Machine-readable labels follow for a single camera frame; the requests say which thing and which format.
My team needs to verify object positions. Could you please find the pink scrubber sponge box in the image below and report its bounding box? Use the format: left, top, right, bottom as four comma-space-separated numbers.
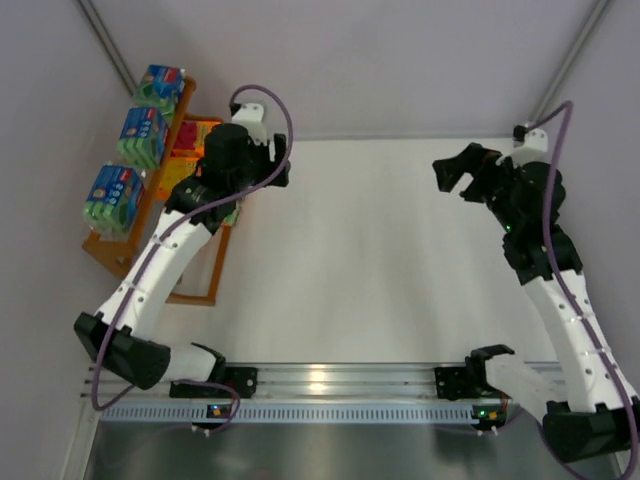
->
172, 121, 221, 158

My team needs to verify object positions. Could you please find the orange box yellow sponge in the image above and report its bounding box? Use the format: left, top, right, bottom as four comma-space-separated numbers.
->
156, 156, 198, 201

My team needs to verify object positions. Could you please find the blue green sponge pack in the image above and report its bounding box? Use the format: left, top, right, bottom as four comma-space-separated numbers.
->
117, 107, 169, 170
83, 164, 145, 234
133, 64, 185, 122

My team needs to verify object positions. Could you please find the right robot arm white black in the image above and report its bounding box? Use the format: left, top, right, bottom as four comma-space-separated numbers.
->
433, 143, 639, 463

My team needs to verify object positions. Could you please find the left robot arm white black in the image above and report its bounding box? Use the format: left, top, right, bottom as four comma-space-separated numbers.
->
74, 123, 291, 390

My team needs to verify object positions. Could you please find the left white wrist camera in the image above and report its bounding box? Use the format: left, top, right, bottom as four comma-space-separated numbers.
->
230, 102, 269, 145

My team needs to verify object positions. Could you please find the orange three-tier wire shelf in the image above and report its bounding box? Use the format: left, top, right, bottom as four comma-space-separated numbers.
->
82, 76, 232, 306

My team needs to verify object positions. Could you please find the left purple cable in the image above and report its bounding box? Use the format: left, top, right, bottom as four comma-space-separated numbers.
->
91, 84, 295, 435

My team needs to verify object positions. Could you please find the purple cable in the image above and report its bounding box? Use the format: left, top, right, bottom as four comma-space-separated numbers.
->
91, 84, 295, 435
499, 99, 640, 480

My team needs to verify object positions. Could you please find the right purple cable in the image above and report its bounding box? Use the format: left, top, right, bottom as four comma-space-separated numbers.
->
499, 99, 640, 480

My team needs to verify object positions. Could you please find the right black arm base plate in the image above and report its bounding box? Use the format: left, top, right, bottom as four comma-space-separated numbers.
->
434, 366, 502, 401

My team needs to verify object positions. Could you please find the aluminium mounting rail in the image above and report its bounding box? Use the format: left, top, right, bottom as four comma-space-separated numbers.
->
79, 363, 566, 401

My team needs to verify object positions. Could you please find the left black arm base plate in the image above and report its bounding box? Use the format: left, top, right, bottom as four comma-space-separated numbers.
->
169, 366, 258, 399

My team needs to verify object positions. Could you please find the slotted grey cable duct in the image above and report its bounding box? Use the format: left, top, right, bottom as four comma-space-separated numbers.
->
101, 402, 502, 425

